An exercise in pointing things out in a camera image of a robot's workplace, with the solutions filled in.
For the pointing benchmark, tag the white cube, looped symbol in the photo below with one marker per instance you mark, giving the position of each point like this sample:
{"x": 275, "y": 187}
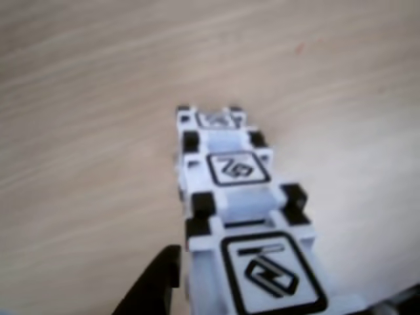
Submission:
{"x": 223, "y": 141}

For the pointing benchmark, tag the white cube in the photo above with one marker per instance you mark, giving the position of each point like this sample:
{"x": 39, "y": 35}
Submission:
{"x": 272, "y": 272}
{"x": 236, "y": 169}
{"x": 223, "y": 141}

